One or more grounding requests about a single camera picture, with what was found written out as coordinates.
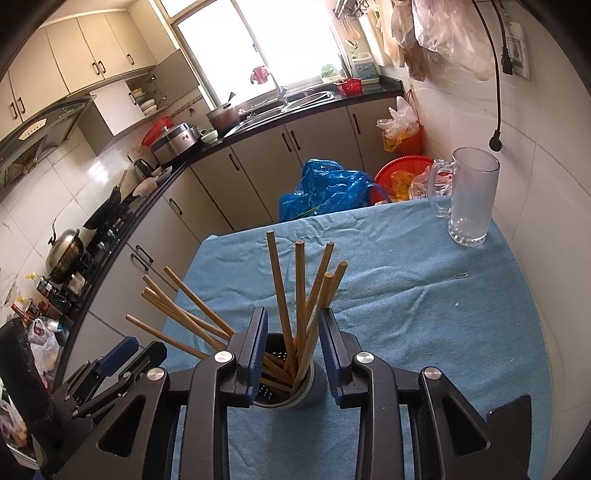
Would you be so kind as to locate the blue towel table cover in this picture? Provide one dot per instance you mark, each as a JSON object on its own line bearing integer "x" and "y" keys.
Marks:
{"x": 414, "y": 298}

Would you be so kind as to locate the black wok pan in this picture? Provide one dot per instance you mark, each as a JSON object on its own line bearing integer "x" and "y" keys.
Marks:
{"x": 102, "y": 214}

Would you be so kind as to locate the black utensil holder cup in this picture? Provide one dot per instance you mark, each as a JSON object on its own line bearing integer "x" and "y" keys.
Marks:
{"x": 276, "y": 387}

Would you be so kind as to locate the black smartphone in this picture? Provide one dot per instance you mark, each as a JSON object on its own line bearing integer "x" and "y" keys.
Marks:
{"x": 511, "y": 423}

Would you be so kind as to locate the range hood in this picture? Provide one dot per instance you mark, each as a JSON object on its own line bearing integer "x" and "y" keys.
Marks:
{"x": 40, "y": 136}

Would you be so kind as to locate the red trash bin with bags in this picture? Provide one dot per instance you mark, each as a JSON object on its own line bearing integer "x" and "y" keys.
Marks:
{"x": 402, "y": 132}

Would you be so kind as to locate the red colander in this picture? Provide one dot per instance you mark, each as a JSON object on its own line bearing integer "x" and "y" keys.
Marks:
{"x": 155, "y": 131}

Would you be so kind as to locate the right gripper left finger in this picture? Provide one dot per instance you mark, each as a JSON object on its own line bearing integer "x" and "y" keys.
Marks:
{"x": 174, "y": 422}

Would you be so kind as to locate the clear glass mug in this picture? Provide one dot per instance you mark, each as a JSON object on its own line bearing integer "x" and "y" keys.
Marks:
{"x": 475, "y": 175}

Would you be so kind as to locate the steel double sink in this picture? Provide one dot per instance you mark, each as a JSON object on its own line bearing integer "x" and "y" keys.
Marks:
{"x": 291, "y": 107}

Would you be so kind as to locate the red small basket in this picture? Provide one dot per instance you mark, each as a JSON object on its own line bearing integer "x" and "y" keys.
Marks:
{"x": 350, "y": 87}

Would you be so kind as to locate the steel kettle pot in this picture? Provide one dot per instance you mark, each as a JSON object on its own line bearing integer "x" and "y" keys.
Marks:
{"x": 64, "y": 256}

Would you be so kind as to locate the red plastic basin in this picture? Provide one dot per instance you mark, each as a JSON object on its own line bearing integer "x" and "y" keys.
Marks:
{"x": 393, "y": 182}

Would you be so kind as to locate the clear plastic bag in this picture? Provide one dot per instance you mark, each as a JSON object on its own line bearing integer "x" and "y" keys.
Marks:
{"x": 453, "y": 29}

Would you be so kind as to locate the brown cooking pot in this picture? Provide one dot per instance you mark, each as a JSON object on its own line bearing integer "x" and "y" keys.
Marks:
{"x": 224, "y": 118}

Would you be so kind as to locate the blue plastic bag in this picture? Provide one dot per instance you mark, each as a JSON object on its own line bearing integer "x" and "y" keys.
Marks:
{"x": 327, "y": 187}

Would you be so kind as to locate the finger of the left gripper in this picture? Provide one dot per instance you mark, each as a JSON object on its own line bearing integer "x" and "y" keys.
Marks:
{"x": 98, "y": 383}

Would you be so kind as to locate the silver rice cooker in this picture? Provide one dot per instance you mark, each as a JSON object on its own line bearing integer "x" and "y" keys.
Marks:
{"x": 173, "y": 141}

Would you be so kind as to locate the black power cable plug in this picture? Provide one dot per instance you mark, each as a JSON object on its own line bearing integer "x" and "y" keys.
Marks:
{"x": 495, "y": 142}

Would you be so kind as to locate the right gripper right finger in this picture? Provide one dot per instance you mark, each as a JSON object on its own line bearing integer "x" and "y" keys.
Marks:
{"x": 450, "y": 439}

